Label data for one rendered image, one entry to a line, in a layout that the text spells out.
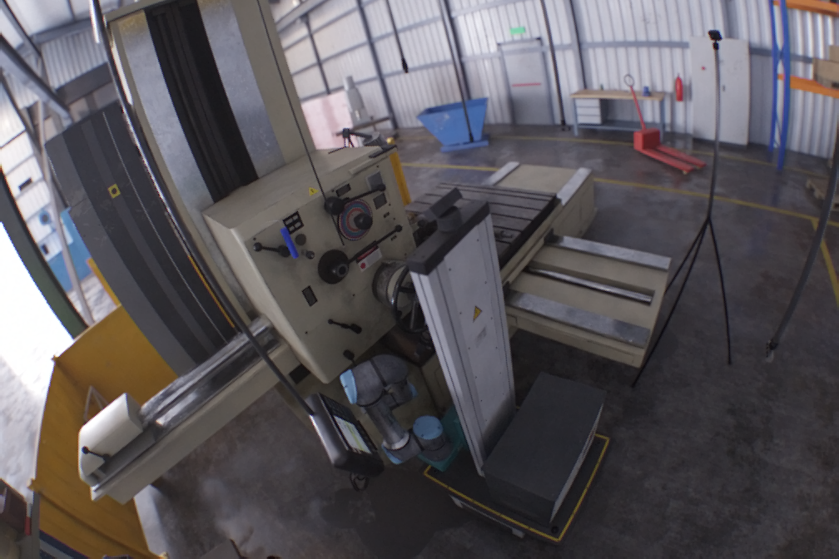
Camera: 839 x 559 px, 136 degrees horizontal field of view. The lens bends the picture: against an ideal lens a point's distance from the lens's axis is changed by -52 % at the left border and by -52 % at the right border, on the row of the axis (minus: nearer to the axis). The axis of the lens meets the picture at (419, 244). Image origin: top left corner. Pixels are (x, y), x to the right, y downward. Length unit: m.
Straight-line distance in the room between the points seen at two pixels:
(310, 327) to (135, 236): 0.99
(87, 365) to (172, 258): 2.44
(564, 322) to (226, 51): 2.38
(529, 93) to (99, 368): 9.51
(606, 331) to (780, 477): 1.72
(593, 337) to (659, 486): 1.09
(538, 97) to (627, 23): 2.91
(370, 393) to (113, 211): 1.44
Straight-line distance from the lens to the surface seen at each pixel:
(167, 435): 1.91
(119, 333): 3.96
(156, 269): 1.93
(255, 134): 1.98
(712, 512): 2.54
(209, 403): 1.83
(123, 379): 4.19
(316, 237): 1.41
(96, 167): 1.88
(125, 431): 1.86
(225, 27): 2.04
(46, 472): 2.98
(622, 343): 2.07
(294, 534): 2.70
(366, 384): 1.24
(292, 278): 1.40
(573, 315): 2.15
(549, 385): 1.70
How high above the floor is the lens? 2.25
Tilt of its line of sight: 30 degrees down
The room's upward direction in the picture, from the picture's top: 16 degrees counter-clockwise
